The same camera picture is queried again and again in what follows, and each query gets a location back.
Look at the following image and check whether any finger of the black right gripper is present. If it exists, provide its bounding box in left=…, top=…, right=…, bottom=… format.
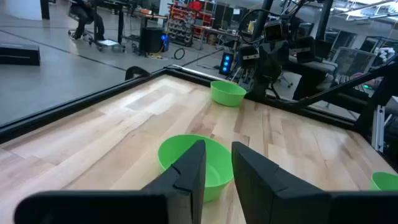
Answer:
left=239, top=45, right=261, bottom=70
left=294, top=36, right=316, bottom=63

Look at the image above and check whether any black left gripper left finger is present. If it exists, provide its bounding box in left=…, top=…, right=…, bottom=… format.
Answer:
left=14, top=139, right=207, bottom=224

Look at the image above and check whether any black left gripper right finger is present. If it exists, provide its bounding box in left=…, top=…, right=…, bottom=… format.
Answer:
left=231, top=141, right=398, bottom=224

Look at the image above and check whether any green plastic bowl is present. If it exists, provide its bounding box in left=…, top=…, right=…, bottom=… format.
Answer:
left=369, top=171, right=398, bottom=192
left=157, top=134, right=234, bottom=203
left=210, top=80, right=248, bottom=108

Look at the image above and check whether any red parts bin shelf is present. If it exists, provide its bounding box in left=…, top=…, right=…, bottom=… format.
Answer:
left=167, top=1, right=216, bottom=48

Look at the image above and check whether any black computer tower blue light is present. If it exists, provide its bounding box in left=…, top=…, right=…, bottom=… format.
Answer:
left=138, top=26, right=170, bottom=54
left=218, top=52, right=235, bottom=76

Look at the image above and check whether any silver aluminium profile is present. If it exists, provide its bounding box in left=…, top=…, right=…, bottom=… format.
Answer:
left=371, top=105, right=387, bottom=154

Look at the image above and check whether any black desk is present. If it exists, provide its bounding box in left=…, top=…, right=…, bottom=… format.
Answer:
left=93, top=0, right=169, bottom=53

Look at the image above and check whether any person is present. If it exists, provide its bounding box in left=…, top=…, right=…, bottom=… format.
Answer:
left=68, top=0, right=106, bottom=41

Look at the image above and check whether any black office chair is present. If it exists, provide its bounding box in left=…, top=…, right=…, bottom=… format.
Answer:
left=67, top=5, right=96, bottom=45

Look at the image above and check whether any flat black floor box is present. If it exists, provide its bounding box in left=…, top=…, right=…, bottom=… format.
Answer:
left=0, top=43, right=42, bottom=67

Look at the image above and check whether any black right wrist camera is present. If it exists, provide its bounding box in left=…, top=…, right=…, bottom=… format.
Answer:
left=263, top=21, right=284, bottom=43

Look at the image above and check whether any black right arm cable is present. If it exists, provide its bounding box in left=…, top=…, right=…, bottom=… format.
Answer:
left=237, top=8, right=282, bottom=45

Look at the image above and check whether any coiled black cable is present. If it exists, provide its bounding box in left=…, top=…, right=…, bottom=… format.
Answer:
left=173, top=47, right=186, bottom=61

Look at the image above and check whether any black aluminium table frame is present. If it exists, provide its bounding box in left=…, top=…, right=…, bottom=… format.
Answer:
left=0, top=0, right=398, bottom=175

